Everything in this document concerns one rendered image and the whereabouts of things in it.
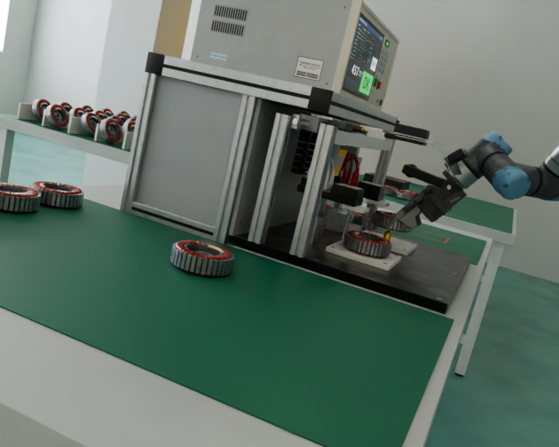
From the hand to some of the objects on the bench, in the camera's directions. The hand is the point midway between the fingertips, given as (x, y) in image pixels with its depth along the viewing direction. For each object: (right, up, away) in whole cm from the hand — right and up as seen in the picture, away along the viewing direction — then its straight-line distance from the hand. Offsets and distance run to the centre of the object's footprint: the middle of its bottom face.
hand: (390, 222), depth 161 cm
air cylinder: (-23, -4, -16) cm, 29 cm away
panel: (-29, 0, -1) cm, 29 cm away
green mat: (-51, -9, -62) cm, 80 cm away
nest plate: (-1, -6, +1) cm, 6 cm away
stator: (-10, -7, -21) cm, 25 cm away
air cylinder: (-14, -2, +6) cm, 16 cm away
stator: (-44, -8, -54) cm, 70 cm away
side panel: (-54, -1, -26) cm, 60 cm away
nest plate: (-10, -8, -21) cm, 25 cm away
